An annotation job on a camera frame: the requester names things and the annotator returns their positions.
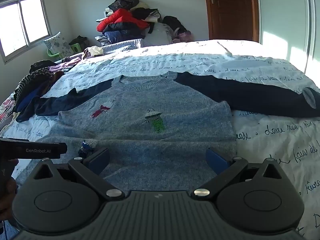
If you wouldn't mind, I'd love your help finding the white script-print bed cover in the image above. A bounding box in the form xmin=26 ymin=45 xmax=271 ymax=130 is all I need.
xmin=1 ymin=40 xmax=319 ymax=239

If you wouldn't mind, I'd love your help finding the blue garment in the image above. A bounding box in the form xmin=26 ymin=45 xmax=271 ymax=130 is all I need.
xmin=15 ymin=85 xmax=46 ymax=112

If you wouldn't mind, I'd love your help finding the person's left hand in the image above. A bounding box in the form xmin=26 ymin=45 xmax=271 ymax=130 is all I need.
xmin=0 ymin=158 xmax=20 ymax=222

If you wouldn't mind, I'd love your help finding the black bag on pile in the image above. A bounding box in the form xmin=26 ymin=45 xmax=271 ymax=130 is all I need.
xmin=108 ymin=0 xmax=139 ymax=12

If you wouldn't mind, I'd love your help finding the white wardrobe sliding door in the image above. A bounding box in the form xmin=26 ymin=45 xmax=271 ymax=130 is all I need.
xmin=259 ymin=0 xmax=319 ymax=81

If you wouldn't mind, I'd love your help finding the floral pillow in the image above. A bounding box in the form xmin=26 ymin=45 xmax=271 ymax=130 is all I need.
xmin=44 ymin=32 xmax=73 ymax=59

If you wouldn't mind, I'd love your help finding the red puffer jacket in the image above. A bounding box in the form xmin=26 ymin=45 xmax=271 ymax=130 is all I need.
xmin=97 ymin=9 xmax=149 ymax=33

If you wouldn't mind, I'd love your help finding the brown wooden door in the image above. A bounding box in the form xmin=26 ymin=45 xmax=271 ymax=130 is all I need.
xmin=206 ymin=0 xmax=259 ymax=42

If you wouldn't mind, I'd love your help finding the green plastic chair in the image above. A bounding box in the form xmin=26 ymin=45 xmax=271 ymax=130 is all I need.
xmin=47 ymin=43 xmax=82 ymax=59

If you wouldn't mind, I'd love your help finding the grey navy knit sweater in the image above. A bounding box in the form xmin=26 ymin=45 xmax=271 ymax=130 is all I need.
xmin=16 ymin=71 xmax=320 ymax=183

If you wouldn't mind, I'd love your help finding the navy puffer jacket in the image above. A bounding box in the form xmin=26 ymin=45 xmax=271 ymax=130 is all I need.
xmin=102 ymin=22 xmax=145 ymax=43

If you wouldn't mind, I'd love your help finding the sliding window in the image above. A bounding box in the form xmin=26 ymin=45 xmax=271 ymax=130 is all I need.
xmin=1 ymin=0 xmax=52 ymax=64

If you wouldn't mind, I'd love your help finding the black white striped garment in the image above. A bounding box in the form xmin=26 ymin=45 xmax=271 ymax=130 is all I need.
xmin=14 ymin=67 xmax=64 ymax=106

